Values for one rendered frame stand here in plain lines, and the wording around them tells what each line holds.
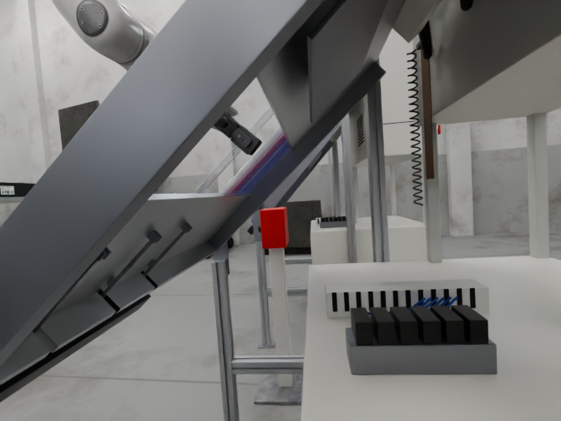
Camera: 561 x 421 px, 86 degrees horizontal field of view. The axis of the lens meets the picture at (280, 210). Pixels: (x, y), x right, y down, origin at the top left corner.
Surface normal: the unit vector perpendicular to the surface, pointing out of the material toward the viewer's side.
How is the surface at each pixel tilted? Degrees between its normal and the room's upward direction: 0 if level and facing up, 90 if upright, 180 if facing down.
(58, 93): 90
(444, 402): 0
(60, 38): 90
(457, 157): 90
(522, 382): 0
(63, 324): 48
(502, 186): 90
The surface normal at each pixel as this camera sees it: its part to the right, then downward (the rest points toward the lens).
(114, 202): -0.11, 0.06
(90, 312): 0.69, -0.72
